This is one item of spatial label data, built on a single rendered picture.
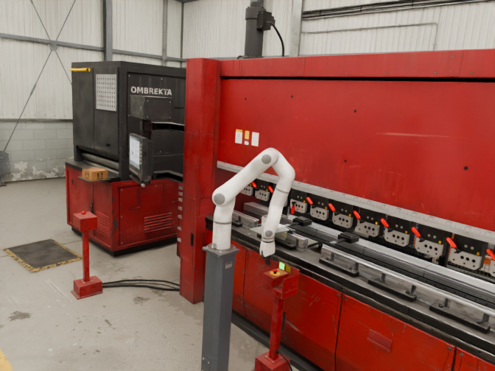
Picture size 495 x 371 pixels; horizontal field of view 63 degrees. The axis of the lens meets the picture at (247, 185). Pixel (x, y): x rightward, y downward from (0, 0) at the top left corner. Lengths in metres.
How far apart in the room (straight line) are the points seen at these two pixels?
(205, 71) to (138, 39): 7.02
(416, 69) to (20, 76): 8.03
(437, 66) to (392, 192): 0.75
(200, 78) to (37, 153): 6.44
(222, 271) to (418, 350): 1.24
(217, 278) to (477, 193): 1.59
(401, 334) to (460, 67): 1.53
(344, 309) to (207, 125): 1.92
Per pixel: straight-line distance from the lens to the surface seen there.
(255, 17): 3.59
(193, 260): 3.93
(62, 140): 9.75
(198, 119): 3.63
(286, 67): 3.12
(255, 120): 3.35
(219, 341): 2.93
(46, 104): 9.56
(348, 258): 2.88
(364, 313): 2.78
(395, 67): 2.60
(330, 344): 3.05
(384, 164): 2.62
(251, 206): 3.87
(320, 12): 8.31
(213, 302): 2.79
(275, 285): 2.92
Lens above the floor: 1.98
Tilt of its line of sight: 12 degrees down
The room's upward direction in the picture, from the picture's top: 4 degrees clockwise
